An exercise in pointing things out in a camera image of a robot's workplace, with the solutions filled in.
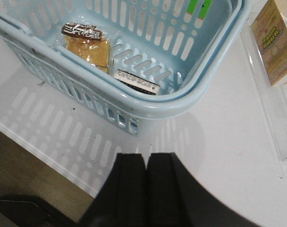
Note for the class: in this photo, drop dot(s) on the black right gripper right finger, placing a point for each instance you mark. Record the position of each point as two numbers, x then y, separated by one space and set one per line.
177 199

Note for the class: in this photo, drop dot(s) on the right clear acrylic shelf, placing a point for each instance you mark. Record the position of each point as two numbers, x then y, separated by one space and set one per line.
273 99

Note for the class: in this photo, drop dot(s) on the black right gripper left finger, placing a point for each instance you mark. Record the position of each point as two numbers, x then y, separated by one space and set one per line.
121 202

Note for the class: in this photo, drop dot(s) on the beige carton box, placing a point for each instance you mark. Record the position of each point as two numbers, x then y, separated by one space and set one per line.
270 33

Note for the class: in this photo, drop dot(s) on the black white tissue pack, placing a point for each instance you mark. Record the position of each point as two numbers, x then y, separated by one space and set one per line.
137 83

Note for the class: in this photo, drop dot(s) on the light blue plastic basket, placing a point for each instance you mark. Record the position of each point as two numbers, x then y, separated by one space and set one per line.
176 44

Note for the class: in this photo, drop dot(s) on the packaged bread slice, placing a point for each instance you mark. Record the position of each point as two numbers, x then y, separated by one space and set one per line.
88 42

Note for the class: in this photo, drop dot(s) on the black object on floor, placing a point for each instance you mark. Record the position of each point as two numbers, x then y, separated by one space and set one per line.
32 211

